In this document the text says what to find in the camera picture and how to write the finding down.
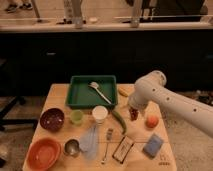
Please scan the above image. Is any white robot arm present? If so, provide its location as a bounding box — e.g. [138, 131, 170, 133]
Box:
[128, 70, 213, 138]

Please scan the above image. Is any purple bowl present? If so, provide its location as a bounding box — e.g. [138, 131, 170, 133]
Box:
[40, 108, 64, 132]

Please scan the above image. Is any orange bowl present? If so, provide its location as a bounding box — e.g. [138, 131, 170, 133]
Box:
[27, 138, 61, 171]

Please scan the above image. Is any red grapes bunch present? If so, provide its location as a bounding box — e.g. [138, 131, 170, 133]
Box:
[129, 107, 139, 121]

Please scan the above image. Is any yellow banana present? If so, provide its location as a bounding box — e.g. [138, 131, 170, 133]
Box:
[118, 88, 129, 97]

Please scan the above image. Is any orange peach fruit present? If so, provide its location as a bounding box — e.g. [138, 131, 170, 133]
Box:
[145, 115, 159, 128]

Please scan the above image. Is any white cup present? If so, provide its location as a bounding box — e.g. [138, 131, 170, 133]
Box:
[92, 106, 108, 124]

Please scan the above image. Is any metal fork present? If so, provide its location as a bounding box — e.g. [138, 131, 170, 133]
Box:
[101, 128, 113, 164]

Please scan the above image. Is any black and white box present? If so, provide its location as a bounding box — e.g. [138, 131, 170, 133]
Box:
[112, 136, 134, 164]

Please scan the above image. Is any blue sponge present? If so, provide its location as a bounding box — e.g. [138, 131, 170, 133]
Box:
[143, 134, 164, 158]

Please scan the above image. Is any green plastic tray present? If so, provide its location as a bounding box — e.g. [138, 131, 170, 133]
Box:
[66, 75, 118, 109]

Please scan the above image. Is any green cup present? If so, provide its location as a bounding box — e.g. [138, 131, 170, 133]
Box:
[70, 110, 84, 126]

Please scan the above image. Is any light blue cloth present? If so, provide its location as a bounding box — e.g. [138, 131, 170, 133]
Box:
[79, 124, 98, 160]

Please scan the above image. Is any small metal cup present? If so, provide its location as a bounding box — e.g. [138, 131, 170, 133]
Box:
[64, 139, 80, 157]

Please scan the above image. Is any black office chair base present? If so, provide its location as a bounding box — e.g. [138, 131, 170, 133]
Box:
[0, 58, 39, 132]

